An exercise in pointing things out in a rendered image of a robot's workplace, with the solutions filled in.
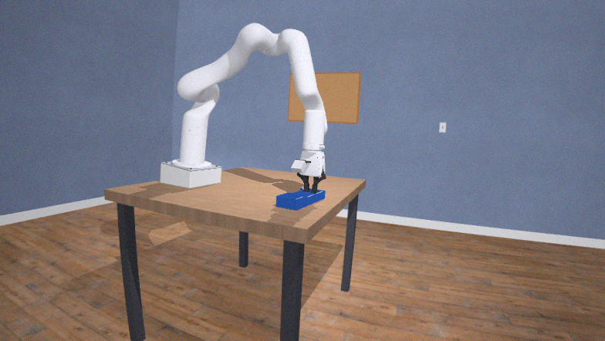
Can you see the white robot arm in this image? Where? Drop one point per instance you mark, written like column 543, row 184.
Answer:
column 201, row 87

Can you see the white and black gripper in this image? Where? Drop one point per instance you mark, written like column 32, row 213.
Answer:
column 314, row 169

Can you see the blue bin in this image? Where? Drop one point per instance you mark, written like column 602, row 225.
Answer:
column 299, row 199

